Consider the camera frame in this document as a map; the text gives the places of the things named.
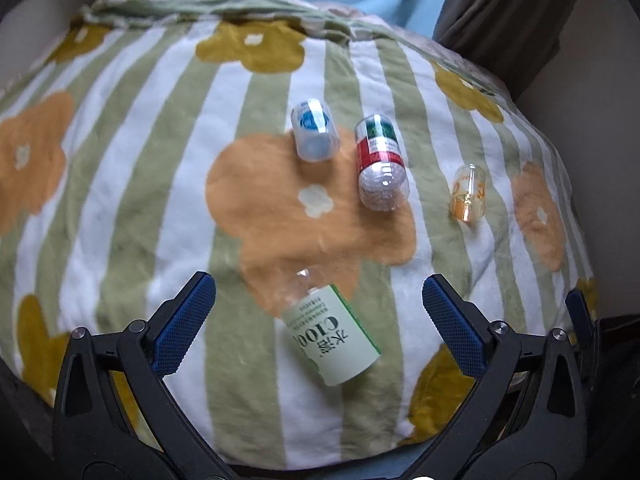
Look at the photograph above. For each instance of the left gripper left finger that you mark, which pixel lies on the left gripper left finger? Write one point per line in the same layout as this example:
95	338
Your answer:
114	417

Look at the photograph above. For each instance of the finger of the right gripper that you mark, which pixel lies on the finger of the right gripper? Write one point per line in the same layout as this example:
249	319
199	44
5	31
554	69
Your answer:
580	316

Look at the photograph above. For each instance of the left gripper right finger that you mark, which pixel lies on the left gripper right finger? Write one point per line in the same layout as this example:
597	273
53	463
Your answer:
525	417

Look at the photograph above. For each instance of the green label plastic cup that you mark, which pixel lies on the green label plastic cup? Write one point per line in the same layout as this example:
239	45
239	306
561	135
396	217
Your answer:
325	328

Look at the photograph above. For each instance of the orange label small cup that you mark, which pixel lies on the orange label small cup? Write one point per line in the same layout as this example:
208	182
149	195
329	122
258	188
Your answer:
467	201

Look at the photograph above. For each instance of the red green label cup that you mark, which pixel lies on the red green label cup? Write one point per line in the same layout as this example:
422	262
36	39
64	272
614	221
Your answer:
382	175

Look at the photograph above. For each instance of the blue label plastic cup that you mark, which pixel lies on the blue label plastic cup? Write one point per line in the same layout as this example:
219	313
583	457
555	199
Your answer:
314	130

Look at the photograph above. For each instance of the floral striped blanket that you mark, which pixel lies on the floral striped blanket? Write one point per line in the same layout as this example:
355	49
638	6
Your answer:
155	141

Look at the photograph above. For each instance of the brown right curtain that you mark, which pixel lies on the brown right curtain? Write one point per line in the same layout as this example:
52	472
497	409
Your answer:
513	39

